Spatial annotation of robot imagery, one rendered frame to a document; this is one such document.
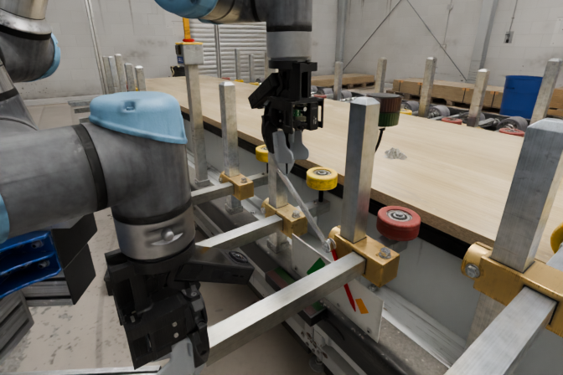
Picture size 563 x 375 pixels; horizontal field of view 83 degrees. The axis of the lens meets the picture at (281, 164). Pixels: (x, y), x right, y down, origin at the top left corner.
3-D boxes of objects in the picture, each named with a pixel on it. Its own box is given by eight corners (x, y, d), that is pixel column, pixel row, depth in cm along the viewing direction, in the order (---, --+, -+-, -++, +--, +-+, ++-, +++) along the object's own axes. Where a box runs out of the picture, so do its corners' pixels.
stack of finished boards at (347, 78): (374, 81, 926) (374, 74, 920) (309, 87, 798) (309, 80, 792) (354, 79, 985) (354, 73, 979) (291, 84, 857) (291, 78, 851)
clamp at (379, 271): (379, 289, 56) (382, 264, 54) (325, 250, 66) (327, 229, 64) (399, 275, 59) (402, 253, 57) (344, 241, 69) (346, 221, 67)
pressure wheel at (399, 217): (396, 279, 61) (405, 228, 57) (364, 259, 67) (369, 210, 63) (420, 264, 66) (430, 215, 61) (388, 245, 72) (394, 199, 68)
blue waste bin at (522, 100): (527, 126, 490) (541, 78, 464) (488, 119, 535) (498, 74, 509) (543, 121, 520) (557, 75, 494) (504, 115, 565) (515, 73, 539)
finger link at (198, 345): (183, 349, 40) (175, 295, 37) (197, 342, 41) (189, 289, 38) (198, 379, 37) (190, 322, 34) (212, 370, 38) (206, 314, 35)
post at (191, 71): (199, 187, 123) (187, 64, 107) (194, 182, 126) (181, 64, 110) (210, 184, 125) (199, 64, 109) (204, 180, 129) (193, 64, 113)
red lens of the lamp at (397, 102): (385, 113, 52) (387, 100, 51) (357, 107, 57) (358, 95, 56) (407, 109, 55) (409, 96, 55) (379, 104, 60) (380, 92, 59)
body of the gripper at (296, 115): (290, 138, 52) (289, 61, 48) (261, 129, 59) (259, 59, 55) (324, 131, 57) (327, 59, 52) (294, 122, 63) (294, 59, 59)
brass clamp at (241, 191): (238, 201, 95) (237, 186, 93) (218, 186, 105) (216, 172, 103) (255, 196, 98) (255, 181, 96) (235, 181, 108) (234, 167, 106)
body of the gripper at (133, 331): (120, 326, 38) (100, 241, 34) (189, 295, 43) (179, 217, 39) (136, 377, 32) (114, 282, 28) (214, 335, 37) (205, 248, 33)
